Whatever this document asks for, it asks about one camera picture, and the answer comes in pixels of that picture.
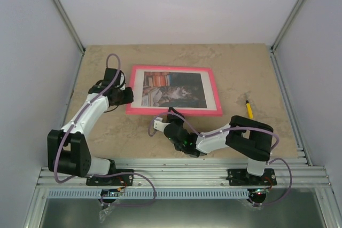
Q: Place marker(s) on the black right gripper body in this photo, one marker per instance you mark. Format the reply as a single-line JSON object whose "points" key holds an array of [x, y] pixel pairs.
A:
{"points": [[180, 122]]}

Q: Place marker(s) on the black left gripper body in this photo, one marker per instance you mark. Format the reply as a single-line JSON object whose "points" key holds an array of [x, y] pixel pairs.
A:
{"points": [[123, 99]]}

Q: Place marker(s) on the pink picture frame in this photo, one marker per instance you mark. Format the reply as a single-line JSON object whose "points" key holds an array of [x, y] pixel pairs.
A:
{"points": [[216, 92]]}

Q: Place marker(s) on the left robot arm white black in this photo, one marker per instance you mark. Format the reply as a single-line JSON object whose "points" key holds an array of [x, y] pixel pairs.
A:
{"points": [[68, 151]]}

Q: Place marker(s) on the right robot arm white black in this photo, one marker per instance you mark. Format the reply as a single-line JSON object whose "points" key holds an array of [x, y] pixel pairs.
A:
{"points": [[250, 138]]}

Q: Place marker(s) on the yellow black pen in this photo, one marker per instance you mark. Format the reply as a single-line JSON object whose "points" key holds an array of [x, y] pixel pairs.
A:
{"points": [[249, 110]]}

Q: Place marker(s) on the metal sheet front panel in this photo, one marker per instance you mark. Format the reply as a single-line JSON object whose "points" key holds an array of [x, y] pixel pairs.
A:
{"points": [[303, 207]]}

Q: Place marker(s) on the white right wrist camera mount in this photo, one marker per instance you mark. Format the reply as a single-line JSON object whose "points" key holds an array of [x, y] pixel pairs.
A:
{"points": [[159, 124]]}

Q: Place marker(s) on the aluminium rail front beam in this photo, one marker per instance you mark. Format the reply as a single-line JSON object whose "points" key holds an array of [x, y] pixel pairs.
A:
{"points": [[212, 172]]}

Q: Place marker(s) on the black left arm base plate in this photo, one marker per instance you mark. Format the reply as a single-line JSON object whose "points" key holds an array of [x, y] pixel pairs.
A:
{"points": [[121, 180]]}

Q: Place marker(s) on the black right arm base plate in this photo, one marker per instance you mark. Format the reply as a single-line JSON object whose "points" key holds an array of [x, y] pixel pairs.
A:
{"points": [[240, 177]]}

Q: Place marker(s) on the aluminium corner post left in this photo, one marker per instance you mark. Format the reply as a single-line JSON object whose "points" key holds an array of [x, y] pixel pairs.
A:
{"points": [[65, 18]]}

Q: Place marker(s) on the aluminium corner post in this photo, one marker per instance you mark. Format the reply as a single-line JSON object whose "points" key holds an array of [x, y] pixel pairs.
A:
{"points": [[287, 25], [65, 18]]}

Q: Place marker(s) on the aluminium side rail right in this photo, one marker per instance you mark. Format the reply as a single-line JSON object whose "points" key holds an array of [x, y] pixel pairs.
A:
{"points": [[299, 138]]}

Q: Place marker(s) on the grey slotted cable duct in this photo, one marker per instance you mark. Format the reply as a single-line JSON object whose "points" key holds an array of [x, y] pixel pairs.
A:
{"points": [[161, 193]]}

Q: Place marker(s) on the aluminium corner post right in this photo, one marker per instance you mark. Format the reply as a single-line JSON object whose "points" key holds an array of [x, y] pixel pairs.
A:
{"points": [[287, 25]]}

